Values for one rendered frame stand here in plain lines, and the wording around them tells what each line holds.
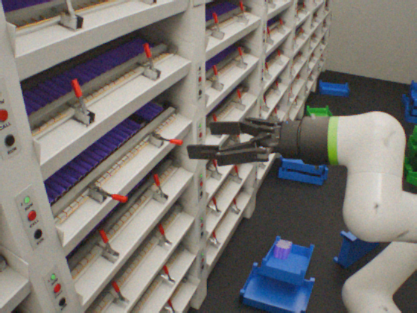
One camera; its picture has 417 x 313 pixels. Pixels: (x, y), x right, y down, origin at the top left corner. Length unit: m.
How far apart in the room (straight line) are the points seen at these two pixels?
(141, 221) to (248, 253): 1.05
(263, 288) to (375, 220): 1.29
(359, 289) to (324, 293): 0.77
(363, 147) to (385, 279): 0.55
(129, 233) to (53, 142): 0.43
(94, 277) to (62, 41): 0.56
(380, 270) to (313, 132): 0.56
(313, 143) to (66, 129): 0.47
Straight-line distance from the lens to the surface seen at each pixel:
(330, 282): 2.01
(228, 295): 1.88
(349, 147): 0.72
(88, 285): 0.98
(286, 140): 0.75
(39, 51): 0.67
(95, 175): 0.92
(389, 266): 1.16
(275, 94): 2.42
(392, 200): 0.69
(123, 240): 1.07
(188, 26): 1.13
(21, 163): 0.67
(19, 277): 0.78
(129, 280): 1.21
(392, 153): 0.71
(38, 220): 0.73
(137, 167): 1.00
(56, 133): 0.77
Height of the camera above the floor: 1.47
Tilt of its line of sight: 31 degrees down
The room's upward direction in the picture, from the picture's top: straight up
